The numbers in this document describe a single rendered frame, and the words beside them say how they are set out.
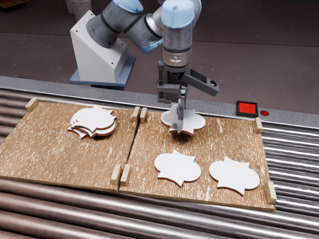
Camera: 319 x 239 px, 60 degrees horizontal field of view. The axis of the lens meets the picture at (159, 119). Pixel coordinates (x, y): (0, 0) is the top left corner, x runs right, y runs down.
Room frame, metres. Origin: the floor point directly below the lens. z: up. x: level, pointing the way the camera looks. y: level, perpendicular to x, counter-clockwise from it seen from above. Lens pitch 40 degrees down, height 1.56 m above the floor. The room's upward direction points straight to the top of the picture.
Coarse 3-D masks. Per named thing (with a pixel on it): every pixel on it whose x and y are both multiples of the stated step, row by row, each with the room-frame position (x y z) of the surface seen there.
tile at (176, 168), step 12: (168, 156) 0.56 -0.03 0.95; (180, 156) 0.56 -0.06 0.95; (192, 156) 0.56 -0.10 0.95; (156, 168) 0.51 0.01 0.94; (168, 168) 0.51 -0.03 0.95; (180, 168) 0.51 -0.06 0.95; (192, 168) 0.51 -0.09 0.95; (168, 180) 0.48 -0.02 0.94; (180, 180) 0.47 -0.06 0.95; (192, 180) 0.47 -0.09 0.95
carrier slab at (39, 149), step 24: (24, 120) 0.74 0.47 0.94; (48, 120) 0.74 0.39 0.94; (120, 120) 0.74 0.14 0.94; (24, 144) 0.62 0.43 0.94; (48, 144) 0.62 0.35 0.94; (72, 144) 0.62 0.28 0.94; (96, 144) 0.62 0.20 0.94; (120, 144) 0.62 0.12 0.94; (0, 168) 0.52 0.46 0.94; (24, 168) 0.52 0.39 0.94; (48, 168) 0.52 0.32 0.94; (72, 168) 0.52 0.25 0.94; (96, 168) 0.52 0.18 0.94
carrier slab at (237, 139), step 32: (160, 128) 0.70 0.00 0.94; (224, 128) 0.70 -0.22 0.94; (128, 160) 0.55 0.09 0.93; (224, 160) 0.55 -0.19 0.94; (256, 160) 0.55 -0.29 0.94; (128, 192) 0.44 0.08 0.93; (160, 192) 0.44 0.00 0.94; (192, 192) 0.44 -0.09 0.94; (224, 192) 0.44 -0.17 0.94; (256, 192) 0.44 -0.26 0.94
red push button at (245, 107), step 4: (240, 104) 0.84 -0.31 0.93; (244, 104) 0.84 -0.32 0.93; (248, 104) 0.84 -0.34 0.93; (252, 104) 0.84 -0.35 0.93; (240, 108) 0.82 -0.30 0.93; (244, 108) 0.82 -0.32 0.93; (248, 108) 0.82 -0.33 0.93; (252, 108) 0.82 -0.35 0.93; (248, 112) 0.79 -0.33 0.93; (252, 112) 0.79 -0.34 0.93
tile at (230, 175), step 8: (232, 160) 0.54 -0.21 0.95; (216, 168) 0.51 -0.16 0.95; (224, 168) 0.51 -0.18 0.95; (232, 168) 0.51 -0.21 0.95; (240, 168) 0.51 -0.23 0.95; (248, 168) 0.51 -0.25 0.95; (216, 176) 0.48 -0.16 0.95; (224, 176) 0.48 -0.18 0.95; (232, 176) 0.48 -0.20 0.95; (240, 176) 0.48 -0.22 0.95; (248, 176) 0.48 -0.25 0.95; (256, 176) 0.48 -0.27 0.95; (224, 184) 0.46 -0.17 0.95; (232, 184) 0.46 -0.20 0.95; (240, 184) 0.46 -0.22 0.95; (248, 184) 0.46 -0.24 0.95; (256, 184) 0.46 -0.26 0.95; (240, 192) 0.43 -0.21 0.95
